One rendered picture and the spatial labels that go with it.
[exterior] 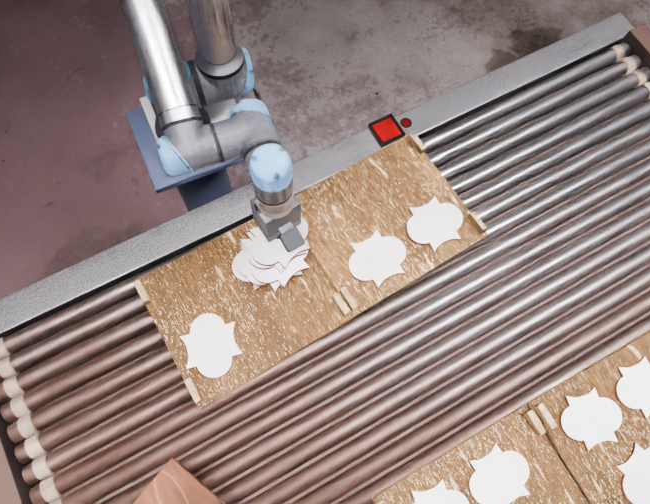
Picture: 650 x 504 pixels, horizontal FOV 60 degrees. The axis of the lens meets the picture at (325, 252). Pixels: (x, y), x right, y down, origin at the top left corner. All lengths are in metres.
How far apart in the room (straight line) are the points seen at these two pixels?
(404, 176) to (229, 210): 0.47
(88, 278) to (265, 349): 0.48
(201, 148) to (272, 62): 1.87
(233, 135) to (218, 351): 0.53
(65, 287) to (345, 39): 1.97
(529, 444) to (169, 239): 0.98
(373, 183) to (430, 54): 1.58
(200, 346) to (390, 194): 0.61
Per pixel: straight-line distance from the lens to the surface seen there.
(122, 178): 2.68
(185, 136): 1.07
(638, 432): 1.53
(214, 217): 1.49
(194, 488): 1.24
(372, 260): 1.41
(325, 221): 1.45
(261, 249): 1.34
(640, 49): 2.00
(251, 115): 1.09
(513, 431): 1.41
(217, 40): 1.37
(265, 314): 1.37
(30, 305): 1.54
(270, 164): 1.01
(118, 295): 1.47
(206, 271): 1.42
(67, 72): 3.07
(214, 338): 1.36
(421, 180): 1.53
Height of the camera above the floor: 2.26
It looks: 70 degrees down
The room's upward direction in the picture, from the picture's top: 5 degrees clockwise
